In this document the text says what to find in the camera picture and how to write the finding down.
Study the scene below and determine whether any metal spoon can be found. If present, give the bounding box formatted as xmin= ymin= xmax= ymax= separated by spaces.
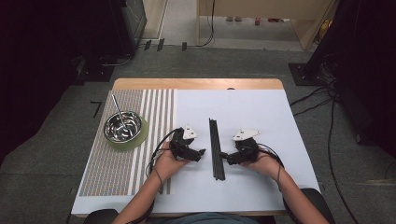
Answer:
xmin=111 ymin=93 xmax=129 ymax=133

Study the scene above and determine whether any black stand base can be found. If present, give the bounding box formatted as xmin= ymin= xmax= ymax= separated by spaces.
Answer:
xmin=72 ymin=55 xmax=117 ymax=86

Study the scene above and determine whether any person's right hand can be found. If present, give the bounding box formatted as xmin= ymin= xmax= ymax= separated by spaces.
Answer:
xmin=241 ymin=151 xmax=283 ymax=182

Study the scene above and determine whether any long black floor cable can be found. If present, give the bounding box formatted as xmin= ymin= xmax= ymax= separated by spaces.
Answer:
xmin=326 ymin=92 xmax=361 ymax=224

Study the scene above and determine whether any striped woven placemat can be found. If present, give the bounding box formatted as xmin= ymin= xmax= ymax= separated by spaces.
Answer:
xmin=78 ymin=89 xmax=178 ymax=198

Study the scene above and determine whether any white table cover sheet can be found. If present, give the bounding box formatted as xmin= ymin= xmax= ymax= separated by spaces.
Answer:
xmin=71 ymin=89 xmax=321 ymax=217

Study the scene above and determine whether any light wooden desk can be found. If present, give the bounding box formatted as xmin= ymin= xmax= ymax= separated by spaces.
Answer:
xmin=195 ymin=0 xmax=341 ymax=52

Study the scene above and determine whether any hanging black cable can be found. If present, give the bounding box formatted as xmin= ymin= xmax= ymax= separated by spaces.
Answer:
xmin=186 ymin=0 xmax=217 ymax=49

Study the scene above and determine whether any black corner tape mark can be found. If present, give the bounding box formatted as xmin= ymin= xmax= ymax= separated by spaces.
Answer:
xmin=90 ymin=100 xmax=103 ymax=119

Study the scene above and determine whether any person's left hand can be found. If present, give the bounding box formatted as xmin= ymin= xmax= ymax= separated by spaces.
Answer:
xmin=153 ymin=142 xmax=191 ymax=182

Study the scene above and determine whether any left hand-held gripper cable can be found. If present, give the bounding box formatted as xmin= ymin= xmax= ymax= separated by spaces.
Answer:
xmin=145 ymin=127 xmax=185 ymax=195

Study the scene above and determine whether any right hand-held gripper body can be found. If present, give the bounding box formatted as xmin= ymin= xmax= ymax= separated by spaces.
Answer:
xmin=232 ymin=128 xmax=262 ymax=163

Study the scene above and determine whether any stainless steel bowl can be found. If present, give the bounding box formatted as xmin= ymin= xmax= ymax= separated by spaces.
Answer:
xmin=103 ymin=110 xmax=144 ymax=145

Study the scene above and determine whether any black chair armrest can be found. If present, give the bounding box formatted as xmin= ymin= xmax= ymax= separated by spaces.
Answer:
xmin=82 ymin=208 xmax=120 ymax=224
xmin=299 ymin=188 xmax=336 ymax=224

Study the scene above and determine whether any dark curtain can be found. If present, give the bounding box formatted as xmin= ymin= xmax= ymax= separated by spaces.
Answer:
xmin=303 ymin=0 xmax=396 ymax=158
xmin=0 ymin=0 xmax=127 ymax=164

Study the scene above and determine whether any wooden table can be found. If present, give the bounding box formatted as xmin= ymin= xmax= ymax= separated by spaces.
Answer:
xmin=71 ymin=77 xmax=322 ymax=218

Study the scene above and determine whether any right hand-held gripper cable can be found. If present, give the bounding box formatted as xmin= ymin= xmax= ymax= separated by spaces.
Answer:
xmin=256 ymin=143 xmax=286 ymax=192

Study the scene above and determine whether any hand-held gripper cable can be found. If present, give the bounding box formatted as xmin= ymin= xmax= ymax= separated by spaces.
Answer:
xmin=145 ymin=127 xmax=185 ymax=195
xmin=256 ymin=143 xmax=286 ymax=192

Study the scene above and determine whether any black stand base plate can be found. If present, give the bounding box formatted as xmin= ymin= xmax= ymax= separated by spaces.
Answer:
xmin=288 ymin=62 xmax=329 ymax=88

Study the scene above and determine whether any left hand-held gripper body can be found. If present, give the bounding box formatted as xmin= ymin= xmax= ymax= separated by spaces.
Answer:
xmin=169 ymin=124 xmax=199 ymax=161

